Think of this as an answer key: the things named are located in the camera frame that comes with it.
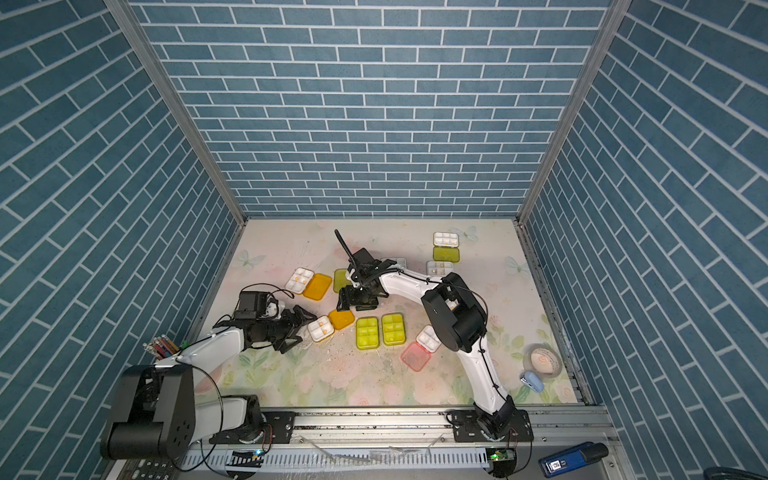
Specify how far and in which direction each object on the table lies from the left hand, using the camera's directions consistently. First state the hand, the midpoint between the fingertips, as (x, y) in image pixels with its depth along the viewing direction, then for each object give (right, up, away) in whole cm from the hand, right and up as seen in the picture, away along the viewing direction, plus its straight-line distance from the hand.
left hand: (316, 326), depth 87 cm
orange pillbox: (-8, +11, +14) cm, 20 cm away
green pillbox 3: (+43, +24, +26) cm, 55 cm away
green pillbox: (+15, -2, +2) cm, 15 cm away
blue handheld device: (+64, -24, -20) cm, 71 cm away
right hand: (+8, +4, +5) cm, 10 cm away
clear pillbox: (+39, +15, +18) cm, 45 cm away
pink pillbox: (+30, -8, 0) cm, 31 cm away
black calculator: (-32, -27, -20) cm, 46 cm away
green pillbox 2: (+23, -1, +4) cm, 23 cm away
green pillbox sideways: (+4, +12, +16) cm, 20 cm away
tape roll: (+67, -10, -1) cm, 67 cm away
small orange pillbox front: (+1, -1, +4) cm, 4 cm away
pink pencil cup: (-33, 0, -16) cm, 36 cm away
